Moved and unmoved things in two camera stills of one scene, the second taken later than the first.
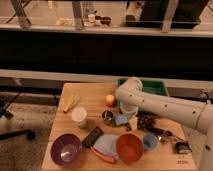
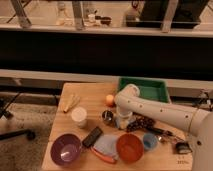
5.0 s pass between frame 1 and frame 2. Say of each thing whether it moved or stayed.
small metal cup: stayed
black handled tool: stayed
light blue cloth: stayed
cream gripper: moved
